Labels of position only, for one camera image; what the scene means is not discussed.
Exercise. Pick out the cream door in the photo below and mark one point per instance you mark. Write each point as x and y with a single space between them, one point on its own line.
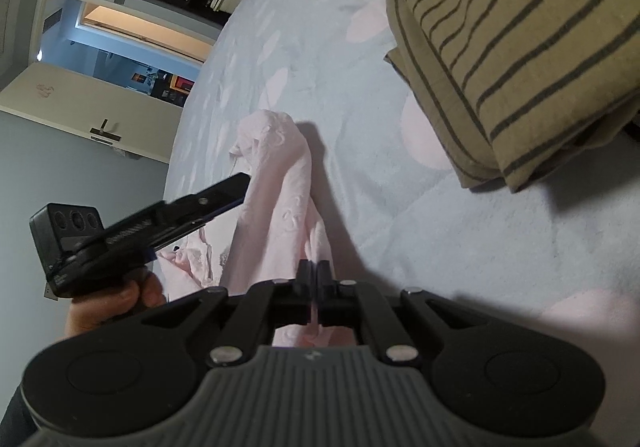
75 102

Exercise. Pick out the person's left hand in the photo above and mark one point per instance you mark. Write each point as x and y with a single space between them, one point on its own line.
115 302

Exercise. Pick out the pink embroidered dress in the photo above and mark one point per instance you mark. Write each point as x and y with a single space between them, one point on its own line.
280 227

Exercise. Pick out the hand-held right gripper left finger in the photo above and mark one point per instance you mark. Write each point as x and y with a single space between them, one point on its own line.
306 287

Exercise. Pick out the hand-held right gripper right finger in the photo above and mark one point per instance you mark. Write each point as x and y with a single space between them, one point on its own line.
325 287

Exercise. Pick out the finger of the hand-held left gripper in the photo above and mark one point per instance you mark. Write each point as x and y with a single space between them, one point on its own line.
210 199

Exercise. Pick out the brown striped shirt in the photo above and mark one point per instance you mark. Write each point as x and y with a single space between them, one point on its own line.
500 27

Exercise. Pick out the bed with polka dot sheet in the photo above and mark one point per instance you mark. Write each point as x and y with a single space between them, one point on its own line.
450 252

